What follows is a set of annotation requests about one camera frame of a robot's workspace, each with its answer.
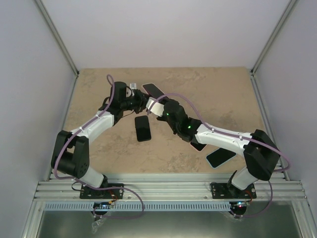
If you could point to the small circuit board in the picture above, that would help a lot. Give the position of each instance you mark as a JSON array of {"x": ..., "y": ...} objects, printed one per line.
[
  {"x": 103, "y": 205},
  {"x": 241, "y": 204}
]

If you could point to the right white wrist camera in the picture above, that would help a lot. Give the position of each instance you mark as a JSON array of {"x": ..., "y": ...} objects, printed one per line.
[{"x": 154, "y": 108}]

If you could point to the phone in blue case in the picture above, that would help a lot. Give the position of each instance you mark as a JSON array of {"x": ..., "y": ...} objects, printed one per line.
[{"x": 219, "y": 157}]

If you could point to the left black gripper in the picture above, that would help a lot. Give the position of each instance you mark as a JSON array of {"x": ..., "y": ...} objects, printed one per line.
[{"x": 142, "y": 100}]

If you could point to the clear plastic bag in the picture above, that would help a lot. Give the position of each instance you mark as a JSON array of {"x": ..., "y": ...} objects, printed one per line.
[{"x": 97, "y": 223}]

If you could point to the right aluminium corner post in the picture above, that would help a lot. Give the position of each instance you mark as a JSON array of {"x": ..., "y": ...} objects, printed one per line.
[{"x": 275, "y": 33}]

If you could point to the left aluminium corner post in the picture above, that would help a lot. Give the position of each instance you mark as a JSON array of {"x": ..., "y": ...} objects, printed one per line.
[{"x": 52, "y": 28}]

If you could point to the aluminium corner post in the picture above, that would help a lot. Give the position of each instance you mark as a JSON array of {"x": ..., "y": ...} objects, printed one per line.
[
  {"x": 275, "y": 33},
  {"x": 52, "y": 28}
]

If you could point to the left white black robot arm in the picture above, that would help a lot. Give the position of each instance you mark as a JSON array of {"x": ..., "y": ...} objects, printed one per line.
[{"x": 71, "y": 154}]

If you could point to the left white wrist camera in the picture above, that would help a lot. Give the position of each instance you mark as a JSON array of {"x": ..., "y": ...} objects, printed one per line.
[{"x": 132, "y": 88}]

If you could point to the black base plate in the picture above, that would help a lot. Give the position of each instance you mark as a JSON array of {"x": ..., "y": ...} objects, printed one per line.
[
  {"x": 113, "y": 194},
  {"x": 225, "y": 191}
]

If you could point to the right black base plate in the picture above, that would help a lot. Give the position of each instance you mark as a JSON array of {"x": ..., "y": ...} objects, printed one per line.
[{"x": 225, "y": 191}]

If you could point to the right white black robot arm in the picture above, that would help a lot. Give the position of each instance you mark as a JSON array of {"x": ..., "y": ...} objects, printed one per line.
[{"x": 259, "y": 151}]

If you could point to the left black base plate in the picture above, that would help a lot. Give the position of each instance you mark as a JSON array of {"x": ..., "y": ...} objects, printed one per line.
[{"x": 113, "y": 194}]

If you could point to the right small circuit board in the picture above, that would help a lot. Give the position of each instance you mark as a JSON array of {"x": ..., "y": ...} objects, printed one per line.
[{"x": 241, "y": 204}]

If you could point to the phone in pink case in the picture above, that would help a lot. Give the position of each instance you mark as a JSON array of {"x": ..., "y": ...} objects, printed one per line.
[{"x": 198, "y": 146}]

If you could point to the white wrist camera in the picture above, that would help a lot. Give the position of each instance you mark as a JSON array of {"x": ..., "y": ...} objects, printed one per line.
[
  {"x": 132, "y": 88},
  {"x": 154, "y": 108}
]

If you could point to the black smartphone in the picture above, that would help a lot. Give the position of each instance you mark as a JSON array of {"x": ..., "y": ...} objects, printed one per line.
[{"x": 152, "y": 90}]

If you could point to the left small circuit board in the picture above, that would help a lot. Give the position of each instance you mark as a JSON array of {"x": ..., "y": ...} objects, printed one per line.
[{"x": 103, "y": 205}]

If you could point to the phone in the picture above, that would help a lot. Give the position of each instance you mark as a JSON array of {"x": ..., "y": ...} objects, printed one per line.
[
  {"x": 142, "y": 127},
  {"x": 198, "y": 146},
  {"x": 219, "y": 157}
]

